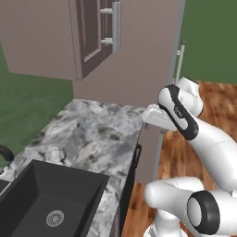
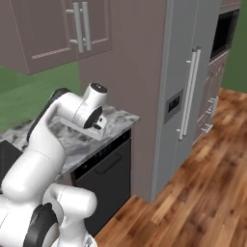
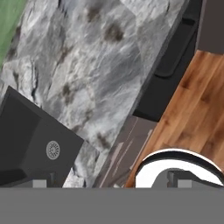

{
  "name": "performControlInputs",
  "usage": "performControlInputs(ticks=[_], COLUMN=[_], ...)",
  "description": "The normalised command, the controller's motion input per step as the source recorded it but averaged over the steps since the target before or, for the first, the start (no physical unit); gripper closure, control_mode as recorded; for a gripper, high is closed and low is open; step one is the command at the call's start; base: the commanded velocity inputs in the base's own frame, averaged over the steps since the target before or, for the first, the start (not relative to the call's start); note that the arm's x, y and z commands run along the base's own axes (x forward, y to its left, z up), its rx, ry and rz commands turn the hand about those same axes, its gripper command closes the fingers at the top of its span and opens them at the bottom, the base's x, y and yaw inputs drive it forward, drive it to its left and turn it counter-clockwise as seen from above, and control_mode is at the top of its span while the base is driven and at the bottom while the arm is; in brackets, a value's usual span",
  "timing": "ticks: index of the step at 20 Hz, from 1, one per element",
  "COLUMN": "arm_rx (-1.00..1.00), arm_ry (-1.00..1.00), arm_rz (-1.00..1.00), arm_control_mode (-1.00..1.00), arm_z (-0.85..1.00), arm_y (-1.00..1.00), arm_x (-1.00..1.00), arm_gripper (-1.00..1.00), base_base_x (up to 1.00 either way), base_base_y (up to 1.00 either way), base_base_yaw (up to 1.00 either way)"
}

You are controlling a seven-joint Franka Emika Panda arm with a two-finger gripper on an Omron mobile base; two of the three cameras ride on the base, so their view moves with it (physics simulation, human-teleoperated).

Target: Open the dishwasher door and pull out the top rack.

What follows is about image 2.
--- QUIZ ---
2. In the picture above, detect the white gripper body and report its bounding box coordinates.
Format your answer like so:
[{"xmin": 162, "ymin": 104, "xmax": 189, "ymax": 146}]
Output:
[{"xmin": 59, "ymin": 116, "xmax": 106, "ymax": 142}]

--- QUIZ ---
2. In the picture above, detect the black dishwasher door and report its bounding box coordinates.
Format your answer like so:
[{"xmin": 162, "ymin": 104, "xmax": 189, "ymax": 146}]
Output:
[{"xmin": 70, "ymin": 128, "xmax": 132, "ymax": 238}]

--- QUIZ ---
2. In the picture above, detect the grey double-door fridge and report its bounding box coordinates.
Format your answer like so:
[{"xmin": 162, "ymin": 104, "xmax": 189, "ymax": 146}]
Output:
[{"xmin": 151, "ymin": 0, "xmax": 223, "ymax": 204}]

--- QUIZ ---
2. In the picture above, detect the brown tall fridge housing panel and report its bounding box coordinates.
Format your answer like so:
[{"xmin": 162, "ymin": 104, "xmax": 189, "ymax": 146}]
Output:
[{"xmin": 78, "ymin": 0, "xmax": 169, "ymax": 204}]

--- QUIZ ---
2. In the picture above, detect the brown cupboard run with drawers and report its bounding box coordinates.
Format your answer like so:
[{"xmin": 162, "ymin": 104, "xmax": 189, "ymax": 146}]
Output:
[{"xmin": 192, "ymin": 0, "xmax": 242, "ymax": 147}]

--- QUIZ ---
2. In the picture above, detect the black built-in microwave oven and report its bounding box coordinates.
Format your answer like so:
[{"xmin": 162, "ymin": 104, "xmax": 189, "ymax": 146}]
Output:
[{"xmin": 209, "ymin": 9, "xmax": 241, "ymax": 63}]

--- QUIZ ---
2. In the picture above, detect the black dishwasher door handle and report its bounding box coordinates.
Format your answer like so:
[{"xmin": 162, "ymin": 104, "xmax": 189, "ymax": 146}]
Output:
[{"xmin": 94, "ymin": 151, "xmax": 124, "ymax": 176}]

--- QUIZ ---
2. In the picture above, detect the silver cupboard door handle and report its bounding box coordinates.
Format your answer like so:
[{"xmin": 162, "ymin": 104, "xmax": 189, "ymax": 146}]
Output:
[
  {"xmin": 80, "ymin": 1, "xmax": 93, "ymax": 52},
  {"xmin": 65, "ymin": 2, "xmax": 85, "ymax": 54}
]

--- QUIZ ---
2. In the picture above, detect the brown wall cupboard door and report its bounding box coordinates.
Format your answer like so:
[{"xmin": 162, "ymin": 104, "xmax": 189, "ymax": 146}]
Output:
[
  {"xmin": 0, "ymin": 0, "xmax": 79, "ymax": 76},
  {"xmin": 63, "ymin": 0, "xmax": 114, "ymax": 61}
]

